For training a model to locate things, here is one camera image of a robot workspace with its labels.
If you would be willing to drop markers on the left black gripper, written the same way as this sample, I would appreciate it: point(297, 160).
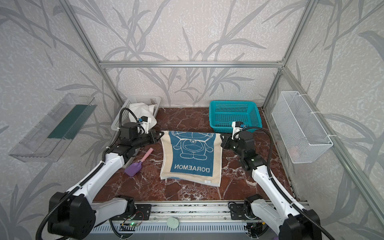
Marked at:
point(154, 136)

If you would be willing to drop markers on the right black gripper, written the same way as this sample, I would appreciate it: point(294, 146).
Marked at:
point(226, 142)

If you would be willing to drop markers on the blue beige Doraemon towel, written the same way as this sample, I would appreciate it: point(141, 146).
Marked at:
point(192, 156)

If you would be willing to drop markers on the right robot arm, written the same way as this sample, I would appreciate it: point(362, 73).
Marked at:
point(289, 219)

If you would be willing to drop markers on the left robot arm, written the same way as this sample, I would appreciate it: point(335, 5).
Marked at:
point(73, 214)

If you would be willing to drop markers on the grey plastic basket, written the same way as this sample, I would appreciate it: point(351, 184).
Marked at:
point(149, 100)

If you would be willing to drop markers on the white crumpled towel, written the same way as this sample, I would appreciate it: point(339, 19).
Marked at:
point(141, 109)

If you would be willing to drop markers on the teal plastic basket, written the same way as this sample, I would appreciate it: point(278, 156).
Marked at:
point(223, 113)

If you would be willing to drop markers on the pale green round disc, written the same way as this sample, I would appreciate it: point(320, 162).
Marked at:
point(173, 223)

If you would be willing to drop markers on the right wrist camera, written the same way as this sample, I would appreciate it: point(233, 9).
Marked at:
point(237, 127)

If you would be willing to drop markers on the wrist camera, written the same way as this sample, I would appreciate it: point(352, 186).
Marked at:
point(143, 123)
point(237, 127)

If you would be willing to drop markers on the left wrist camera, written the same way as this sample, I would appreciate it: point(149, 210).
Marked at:
point(143, 123)

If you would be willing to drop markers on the white wire mesh basket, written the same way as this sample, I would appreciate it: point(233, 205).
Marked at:
point(301, 131)

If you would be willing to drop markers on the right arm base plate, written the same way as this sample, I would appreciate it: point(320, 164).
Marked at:
point(237, 211)

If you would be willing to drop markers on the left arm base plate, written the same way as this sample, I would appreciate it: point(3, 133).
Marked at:
point(142, 214)

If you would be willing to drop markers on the clear acrylic wall shelf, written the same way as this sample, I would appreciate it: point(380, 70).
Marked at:
point(49, 139)

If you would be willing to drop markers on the aluminium rail frame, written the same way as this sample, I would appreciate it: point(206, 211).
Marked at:
point(203, 210)

